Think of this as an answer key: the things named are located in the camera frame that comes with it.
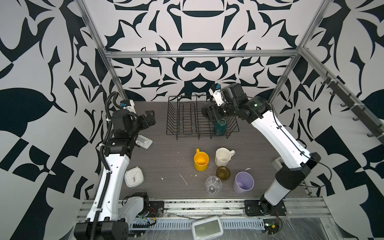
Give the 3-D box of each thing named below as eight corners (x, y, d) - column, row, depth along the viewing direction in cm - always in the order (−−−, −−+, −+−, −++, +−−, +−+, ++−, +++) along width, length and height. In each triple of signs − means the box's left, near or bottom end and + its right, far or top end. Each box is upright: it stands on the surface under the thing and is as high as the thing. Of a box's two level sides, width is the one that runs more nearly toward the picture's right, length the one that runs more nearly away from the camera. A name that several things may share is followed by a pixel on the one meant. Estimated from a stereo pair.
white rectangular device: (134, 143, 100) (133, 141, 98) (140, 135, 103) (139, 134, 101) (148, 149, 97) (147, 148, 95) (153, 141, 100) (153, 140, 99)
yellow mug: (194, 171, 88) (194, 165, 80) (194, 155, 94) (194, 148, 87) (208, 171, 88) (209, 165, 80) (207, 155, 94) (208, 148, 87)
